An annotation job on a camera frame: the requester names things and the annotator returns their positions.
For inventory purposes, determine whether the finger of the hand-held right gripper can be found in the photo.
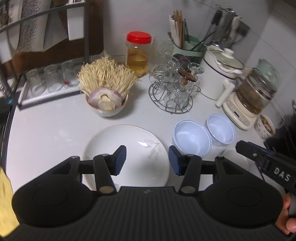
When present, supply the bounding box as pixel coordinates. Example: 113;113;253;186
236;140;274;171

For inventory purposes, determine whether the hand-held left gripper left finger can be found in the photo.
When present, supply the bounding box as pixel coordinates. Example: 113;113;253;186
47;146;127;194

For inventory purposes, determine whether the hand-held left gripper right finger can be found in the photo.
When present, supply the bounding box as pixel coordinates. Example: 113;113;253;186
168;146;249;194

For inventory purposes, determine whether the white leaf pattern plate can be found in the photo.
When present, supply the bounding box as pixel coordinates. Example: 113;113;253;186
82;125;171;189

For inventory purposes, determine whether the large pale blue plastic bowl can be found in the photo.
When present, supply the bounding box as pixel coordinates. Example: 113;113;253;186
172;119;213;158

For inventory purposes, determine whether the small pale blue plastic bowl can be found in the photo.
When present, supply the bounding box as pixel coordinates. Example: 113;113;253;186
206;113;236;147

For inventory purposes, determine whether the person's right hand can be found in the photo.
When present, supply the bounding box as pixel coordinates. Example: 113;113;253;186
275;193;296;235

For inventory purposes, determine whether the patterned bowl with food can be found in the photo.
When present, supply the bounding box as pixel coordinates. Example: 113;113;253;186
255;114;276;140

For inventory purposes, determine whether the black induction stove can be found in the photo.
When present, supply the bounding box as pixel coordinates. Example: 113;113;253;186
264;128;296;161

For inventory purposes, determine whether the beige ceramic bowl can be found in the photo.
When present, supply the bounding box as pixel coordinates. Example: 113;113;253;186
85;93;129;118

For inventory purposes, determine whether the glass electric health kettle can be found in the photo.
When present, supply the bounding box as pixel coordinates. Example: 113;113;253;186
222;67;278;131

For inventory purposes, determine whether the halved red onion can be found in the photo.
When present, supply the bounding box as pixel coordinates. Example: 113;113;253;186
89;88;123;111

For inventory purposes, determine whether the cluster of clear glass cups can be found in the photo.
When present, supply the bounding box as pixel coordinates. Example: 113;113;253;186
151;59;204;110

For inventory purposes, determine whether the white electric cooking pot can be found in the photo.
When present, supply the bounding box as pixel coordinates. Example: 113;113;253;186
200;45;245;108

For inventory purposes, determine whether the brown round lid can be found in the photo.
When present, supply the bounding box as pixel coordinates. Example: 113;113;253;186
179;70;197;82

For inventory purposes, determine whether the white tray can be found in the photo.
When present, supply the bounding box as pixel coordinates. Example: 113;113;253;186
17;74;89;110

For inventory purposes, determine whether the clear glass jar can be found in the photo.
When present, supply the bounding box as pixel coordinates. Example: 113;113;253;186
61;60;80;88
44;64;64;93
25;68;46;96

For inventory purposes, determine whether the red lid plastic jar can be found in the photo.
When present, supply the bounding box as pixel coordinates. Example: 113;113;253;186
126;31;153;78

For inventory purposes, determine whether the purple lid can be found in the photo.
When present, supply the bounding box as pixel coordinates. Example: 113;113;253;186
173;53;193;65

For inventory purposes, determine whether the clear glass pitcher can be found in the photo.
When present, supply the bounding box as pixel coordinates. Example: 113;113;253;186
154;40;174;68

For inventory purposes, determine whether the green chopstick holder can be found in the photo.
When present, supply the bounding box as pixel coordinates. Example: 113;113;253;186
172;34;207;65

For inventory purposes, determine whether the bundle of black chopsticks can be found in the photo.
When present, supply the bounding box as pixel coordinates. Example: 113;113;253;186
185;30;217;52

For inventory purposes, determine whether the black kitchen sink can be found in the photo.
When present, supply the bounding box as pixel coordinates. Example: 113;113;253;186
0;97;14;168

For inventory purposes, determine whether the yellow cloth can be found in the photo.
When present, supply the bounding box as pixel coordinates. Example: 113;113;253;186
0;166;20;232

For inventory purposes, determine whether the black metal knife rack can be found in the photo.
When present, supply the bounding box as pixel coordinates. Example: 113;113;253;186
0;0;91;110

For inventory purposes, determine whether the metal utensil hook rack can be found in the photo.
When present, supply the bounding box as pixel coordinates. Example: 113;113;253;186
209;5;246;47

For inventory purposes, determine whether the bundle of wooden chopsticks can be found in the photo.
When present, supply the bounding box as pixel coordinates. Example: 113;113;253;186
169;9;186;49

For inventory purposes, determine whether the wooden cutting board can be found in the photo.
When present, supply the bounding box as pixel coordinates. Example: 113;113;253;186
9;0;105;75

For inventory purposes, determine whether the white blade knife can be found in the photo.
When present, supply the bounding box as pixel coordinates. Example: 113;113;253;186
67;8;85;41

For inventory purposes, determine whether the patterned steel cleaver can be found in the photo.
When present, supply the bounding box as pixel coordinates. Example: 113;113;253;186
15;0;50;53

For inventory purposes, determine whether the wire cup rack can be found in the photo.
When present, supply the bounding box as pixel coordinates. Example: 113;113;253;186
148;80;194;115

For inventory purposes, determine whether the dark wall power strip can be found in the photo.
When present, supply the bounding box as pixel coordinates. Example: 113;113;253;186
237;22;251;37

